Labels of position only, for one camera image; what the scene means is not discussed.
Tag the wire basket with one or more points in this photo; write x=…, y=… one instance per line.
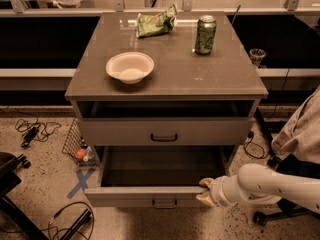
x=75, y=141

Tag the white paper bowl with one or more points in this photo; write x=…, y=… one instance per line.
x=129, y=67

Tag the grey drawer cabinet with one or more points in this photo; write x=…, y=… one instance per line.
x=179, y=74

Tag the green soda can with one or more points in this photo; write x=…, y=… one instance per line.
x=206, y=30

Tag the grey drawer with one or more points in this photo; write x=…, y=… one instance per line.
x=147, y=123
x=162, y=177

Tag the black power adapter with cable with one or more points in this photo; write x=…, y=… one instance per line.
x=35, y=130

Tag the green chip bag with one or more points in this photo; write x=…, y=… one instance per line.
x=154, y=25

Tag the orange ball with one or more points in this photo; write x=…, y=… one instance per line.
x=80, y=154

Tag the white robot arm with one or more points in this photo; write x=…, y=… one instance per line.
x=257, y=184

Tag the black table leg right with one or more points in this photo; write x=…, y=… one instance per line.
x=266, y=135

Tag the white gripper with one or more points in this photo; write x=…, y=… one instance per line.
x=216, y=191

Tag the blue tape cross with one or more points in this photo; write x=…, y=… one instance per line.
x=82, y=177

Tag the black office chair left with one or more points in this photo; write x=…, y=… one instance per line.
x=8, y=181

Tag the clear plastic cup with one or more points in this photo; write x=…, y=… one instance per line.
x=257, y=55

